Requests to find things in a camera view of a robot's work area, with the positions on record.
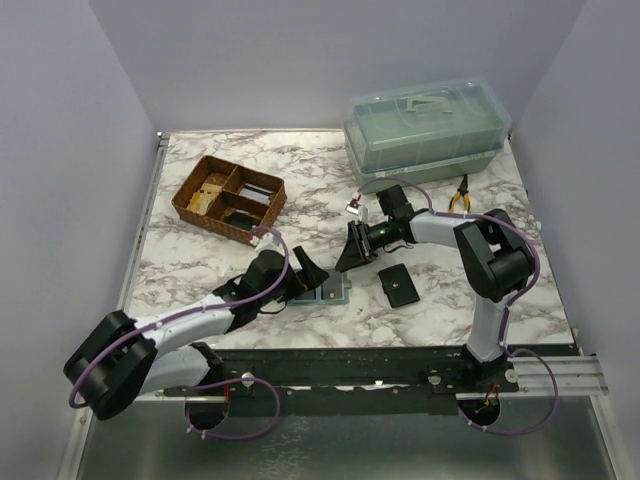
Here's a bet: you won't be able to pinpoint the yellow handled pliers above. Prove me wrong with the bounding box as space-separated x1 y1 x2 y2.
448 174 471 213

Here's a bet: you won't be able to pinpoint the woven brown basket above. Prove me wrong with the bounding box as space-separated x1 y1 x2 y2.
171 155 287 245

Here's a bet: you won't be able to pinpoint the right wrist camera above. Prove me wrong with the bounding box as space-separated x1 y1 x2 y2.
345 193 368 223

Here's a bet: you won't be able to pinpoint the translucent green storage box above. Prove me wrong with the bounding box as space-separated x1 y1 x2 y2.
343 78 511 193

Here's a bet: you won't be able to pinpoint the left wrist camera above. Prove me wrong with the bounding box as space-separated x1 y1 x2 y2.
250 227 280 255

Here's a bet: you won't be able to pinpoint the green card holder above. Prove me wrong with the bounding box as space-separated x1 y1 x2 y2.
289 269 352 306

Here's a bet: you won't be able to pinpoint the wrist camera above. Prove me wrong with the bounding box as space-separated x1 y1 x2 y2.
345 193 368 223
250 227 280 255

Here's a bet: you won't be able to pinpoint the dark card right pocket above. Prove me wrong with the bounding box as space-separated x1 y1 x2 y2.
321 270 345 301

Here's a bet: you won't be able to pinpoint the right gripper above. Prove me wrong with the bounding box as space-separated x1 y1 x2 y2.
336 219 396 273

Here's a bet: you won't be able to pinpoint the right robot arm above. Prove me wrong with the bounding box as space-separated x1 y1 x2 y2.
335 184 540 392

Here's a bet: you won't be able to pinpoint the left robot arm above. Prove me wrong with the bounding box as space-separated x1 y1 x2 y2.
63 246 329 420

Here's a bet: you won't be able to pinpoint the aluminium frame rail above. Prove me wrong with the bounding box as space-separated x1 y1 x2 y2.
116 132 171 311

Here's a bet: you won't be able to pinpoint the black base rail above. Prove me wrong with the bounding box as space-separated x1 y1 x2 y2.
164 344 584 419

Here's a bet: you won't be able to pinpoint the black card holder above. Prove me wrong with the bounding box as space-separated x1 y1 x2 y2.
378 264 420 308

